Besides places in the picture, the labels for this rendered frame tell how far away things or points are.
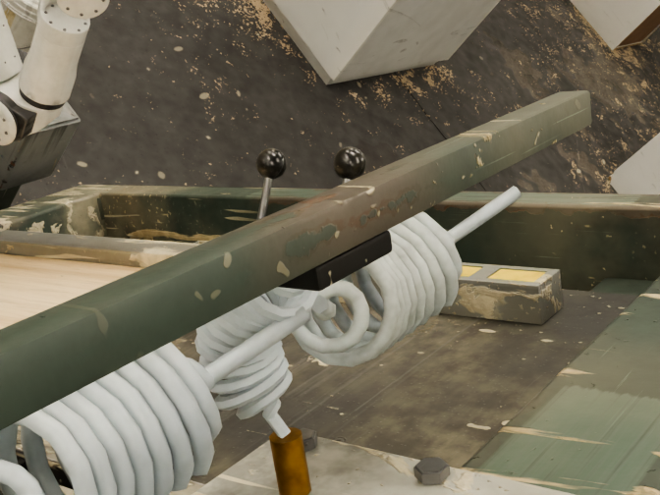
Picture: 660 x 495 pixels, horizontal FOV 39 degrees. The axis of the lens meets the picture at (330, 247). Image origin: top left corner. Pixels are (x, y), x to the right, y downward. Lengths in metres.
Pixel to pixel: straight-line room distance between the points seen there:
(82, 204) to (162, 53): 1.91
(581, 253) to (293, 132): 2.53
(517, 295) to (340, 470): 0.47
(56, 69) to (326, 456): 0.93
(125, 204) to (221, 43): 2.16
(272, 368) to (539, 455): 0.14
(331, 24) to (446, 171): 3.42
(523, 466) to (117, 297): 0.26
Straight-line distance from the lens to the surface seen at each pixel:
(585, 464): 0.48
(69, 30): 1.30
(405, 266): 0.48
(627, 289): 1.09
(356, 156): 1.05
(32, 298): 1.24
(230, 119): 3.44
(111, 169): 3.03
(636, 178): 4.86
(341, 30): 3.79
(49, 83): 1.34
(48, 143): 1.77
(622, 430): 0.50
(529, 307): 0.91
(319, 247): 0.34
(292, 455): 0.44
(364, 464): 0.47
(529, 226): 1.16
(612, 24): 6.10
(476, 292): 0.93
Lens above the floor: 2.13
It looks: 40 degrees down
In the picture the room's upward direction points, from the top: 43 degrees clockwise
